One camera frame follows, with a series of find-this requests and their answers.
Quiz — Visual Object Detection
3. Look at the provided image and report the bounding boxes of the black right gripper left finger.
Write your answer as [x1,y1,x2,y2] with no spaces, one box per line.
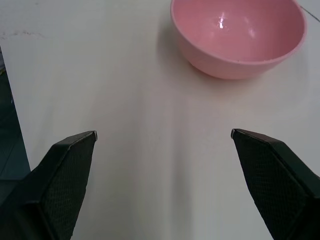
[0,130,99,240]

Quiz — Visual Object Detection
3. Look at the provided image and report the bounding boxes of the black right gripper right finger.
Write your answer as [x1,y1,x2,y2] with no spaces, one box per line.
[230,128,320,240]

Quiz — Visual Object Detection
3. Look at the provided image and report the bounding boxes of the pink plastic bowl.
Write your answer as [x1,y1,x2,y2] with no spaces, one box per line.
[170,0,308,81]

